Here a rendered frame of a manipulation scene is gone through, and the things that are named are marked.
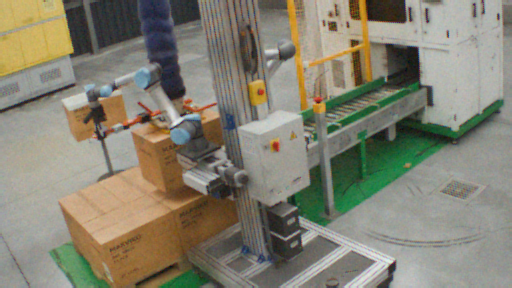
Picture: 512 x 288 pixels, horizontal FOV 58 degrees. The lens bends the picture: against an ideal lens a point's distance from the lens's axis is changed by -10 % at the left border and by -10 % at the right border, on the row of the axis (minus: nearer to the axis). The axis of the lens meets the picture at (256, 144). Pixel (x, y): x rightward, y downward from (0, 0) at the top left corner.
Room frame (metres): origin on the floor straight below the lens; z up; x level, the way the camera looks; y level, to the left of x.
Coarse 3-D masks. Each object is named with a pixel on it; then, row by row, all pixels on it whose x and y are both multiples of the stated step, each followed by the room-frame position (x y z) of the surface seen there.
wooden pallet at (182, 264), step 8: (72, 240) 3.66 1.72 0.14; (80, 256) 3.60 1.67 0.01; (184, 256) 3.21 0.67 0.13; (168, 264) 3.13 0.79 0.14; (176, 264) 3.20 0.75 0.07; (184, 264) 3.20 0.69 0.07; (96, 272) 3.24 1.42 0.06; (152, 272) 3.04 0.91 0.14; (168, 272) 3.18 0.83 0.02; (176, 272) 3.17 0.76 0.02; (136, 280) 2.96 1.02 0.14; (152, 280) 3.10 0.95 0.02; (160, 280) 3.09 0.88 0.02; (168, 280) 3.10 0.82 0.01
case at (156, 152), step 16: (208, 112) 3.68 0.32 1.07; (144, 128) 3.56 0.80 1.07; (160, 128) 3.50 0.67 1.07; (208, 128) 3.48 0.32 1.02; (144, 144) 3.38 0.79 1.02; (160, 144) 3.26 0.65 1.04; (176, 144) 3.32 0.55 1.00; (224, 144) 3.54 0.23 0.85; (144, 160) 3.45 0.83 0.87; (160, 160) 3.24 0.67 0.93; (176, 160) 3.31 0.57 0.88; (144, 176) 3.52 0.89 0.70; (160, 176) 3.25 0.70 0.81; (176, 176) 3.29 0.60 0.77
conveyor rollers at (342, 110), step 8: (376, 88) 5.22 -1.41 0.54; (384, 88) 5.15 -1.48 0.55; (360, 96) 5.05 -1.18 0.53; (368, 96) 4.99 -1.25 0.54; (376, 96) 4.93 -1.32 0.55; (384, 96) 4.92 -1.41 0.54; (344, 104) 4.85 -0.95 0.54; (352, 104) 4.82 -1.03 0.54; (360, 104) 4.76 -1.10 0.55; (368, 104) 4.76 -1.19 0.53; (328, 112) 4.73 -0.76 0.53; (336, 112) 4.65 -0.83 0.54; (344, 112) 4.67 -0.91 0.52; (352, 112) 4.59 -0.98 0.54; (304, 120) 4.62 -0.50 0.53; (312, 120) 4.55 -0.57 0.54; (328, 120) 4.49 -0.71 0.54; (304, 128) 4.38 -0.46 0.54; (312, 128) 4.32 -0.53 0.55
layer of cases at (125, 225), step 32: (96, 192) 3.71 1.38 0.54; (128, 192) 3.62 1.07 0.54; (160, 192) 3.53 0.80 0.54; (192, 192) 3.45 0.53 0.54; (96, 224) 3.16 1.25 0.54; (128, 224) 3.10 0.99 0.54; (160, 224) 3.14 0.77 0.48; (192, 224) 3.29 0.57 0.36; (224, 224) 3.45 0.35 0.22; (96, 256) 3.07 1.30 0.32; (128, 256) 2.96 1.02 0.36; (160, 256) 3.10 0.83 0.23
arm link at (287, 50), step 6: (288, 42) 3.43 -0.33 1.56; (276, 48) 3.37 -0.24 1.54; (282, 48) 3.36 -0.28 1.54; (288, 48) 3.37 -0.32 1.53; (294, 48) 3.40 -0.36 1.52; (270, 54) 3.35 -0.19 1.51; (276, 54) 3.35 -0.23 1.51; (282, 54) 3.34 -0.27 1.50; (288, 54) 3.36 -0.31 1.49; (294, 54) 3.40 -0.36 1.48
